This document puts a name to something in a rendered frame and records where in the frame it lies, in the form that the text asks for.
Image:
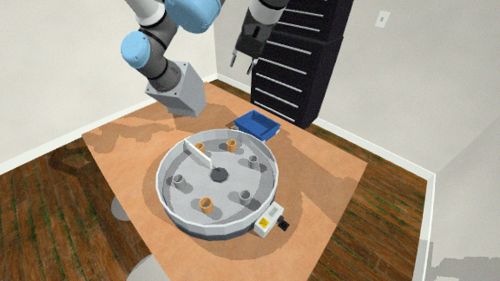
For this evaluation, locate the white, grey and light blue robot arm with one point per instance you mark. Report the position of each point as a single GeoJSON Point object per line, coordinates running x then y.
{"type": "Point", "coordinates": [144, 49]}

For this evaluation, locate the bronze bushing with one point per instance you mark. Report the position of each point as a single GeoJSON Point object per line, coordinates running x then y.
{"type": "Point", "coordinates": [231, 146]}
{"type": "Point", "coordinates": [200, 146]}
{"type": "Point", "coordinates": [209, 209]}

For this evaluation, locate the grey metal sleeve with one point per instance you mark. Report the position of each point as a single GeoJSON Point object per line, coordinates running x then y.
{"type": "Point", "coordinates": [247, 193]}
{"type": "Point", "coordinates": [253, 161]}
{"type": "Point", "coordinates": [176, 179]}

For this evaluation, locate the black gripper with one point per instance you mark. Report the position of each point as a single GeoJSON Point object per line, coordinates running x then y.
{"type": "Point", "coordinates": [258, 19]}

